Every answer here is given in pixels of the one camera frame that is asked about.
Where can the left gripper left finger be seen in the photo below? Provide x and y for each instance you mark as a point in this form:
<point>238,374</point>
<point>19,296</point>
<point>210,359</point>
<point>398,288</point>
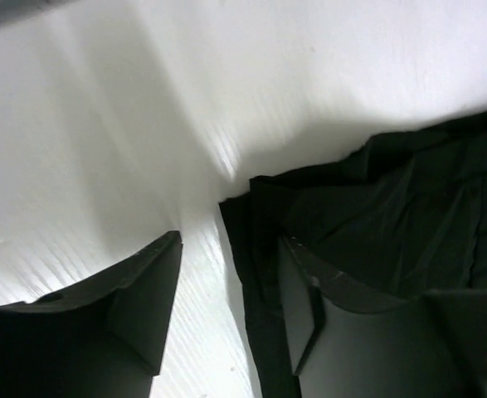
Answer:
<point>101,337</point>

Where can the black trousers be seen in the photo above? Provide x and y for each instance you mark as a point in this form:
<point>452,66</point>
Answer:
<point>405,214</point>

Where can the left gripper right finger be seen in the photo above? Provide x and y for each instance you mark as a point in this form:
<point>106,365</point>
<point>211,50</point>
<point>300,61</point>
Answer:
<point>346,339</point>

